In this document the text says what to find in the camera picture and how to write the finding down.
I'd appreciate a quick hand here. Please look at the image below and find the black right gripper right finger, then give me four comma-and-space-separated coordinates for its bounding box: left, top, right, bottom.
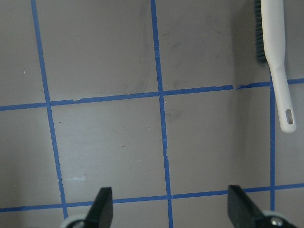
227, 185, 268, 228

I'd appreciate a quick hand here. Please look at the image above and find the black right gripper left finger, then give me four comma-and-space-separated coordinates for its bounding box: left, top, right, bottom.
84, 187, 113, 228

